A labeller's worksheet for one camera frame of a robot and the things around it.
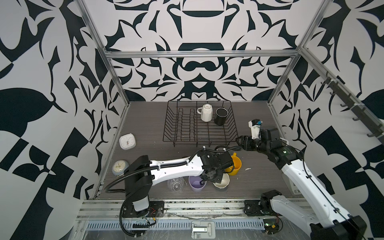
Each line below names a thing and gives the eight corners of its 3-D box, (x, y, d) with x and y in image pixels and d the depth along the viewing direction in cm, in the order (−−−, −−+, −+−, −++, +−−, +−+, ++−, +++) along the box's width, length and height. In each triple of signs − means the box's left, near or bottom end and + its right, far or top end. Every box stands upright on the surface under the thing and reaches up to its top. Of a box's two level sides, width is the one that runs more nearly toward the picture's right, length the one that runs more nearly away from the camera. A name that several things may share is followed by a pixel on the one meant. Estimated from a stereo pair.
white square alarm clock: (123, 152, 96) (120, 148, 92) (121, 140, 101) (118, 136, 98) (137, 146, 98) (135, 143, 95) (134, 135, 103) (132, 131, 100)
